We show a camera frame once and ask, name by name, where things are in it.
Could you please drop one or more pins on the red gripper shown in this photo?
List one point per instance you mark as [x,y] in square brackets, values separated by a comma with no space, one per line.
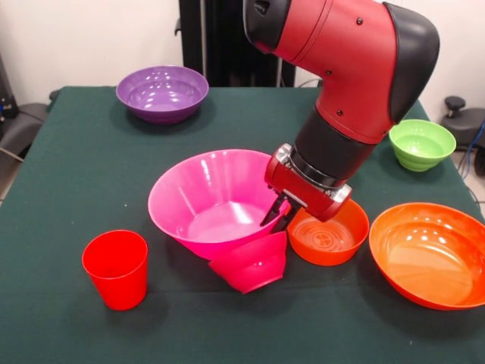
[299,189]

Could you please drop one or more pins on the small crimson pink bowl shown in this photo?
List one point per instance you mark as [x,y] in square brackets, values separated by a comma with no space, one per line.
[254,269]

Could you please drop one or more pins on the large magenta bowl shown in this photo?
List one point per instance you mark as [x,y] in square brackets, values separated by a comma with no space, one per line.
[197,197]

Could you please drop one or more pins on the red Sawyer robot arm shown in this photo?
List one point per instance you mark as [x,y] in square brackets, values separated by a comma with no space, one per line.
[348,60]

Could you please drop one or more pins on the small orange bowl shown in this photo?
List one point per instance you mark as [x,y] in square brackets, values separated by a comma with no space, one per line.
[326,250]

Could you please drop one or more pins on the small green bowl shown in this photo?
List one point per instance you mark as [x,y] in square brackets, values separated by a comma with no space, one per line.
[422,148]

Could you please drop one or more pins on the large orange bowl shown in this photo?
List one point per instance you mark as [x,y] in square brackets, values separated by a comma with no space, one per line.
[432,258]

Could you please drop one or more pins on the red cup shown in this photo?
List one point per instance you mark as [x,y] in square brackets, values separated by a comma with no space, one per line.
[115,277]

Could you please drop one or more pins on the purple bowl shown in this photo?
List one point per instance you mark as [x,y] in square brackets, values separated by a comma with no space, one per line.
[151,91]

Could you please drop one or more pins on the black robot column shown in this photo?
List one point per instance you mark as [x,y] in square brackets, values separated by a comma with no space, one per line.
[223,45]

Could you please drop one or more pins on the dark green tablecloth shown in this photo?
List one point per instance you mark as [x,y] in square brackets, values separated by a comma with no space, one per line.
[76,182]

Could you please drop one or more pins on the black equipment box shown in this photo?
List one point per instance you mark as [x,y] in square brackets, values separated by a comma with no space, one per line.
[5,95]

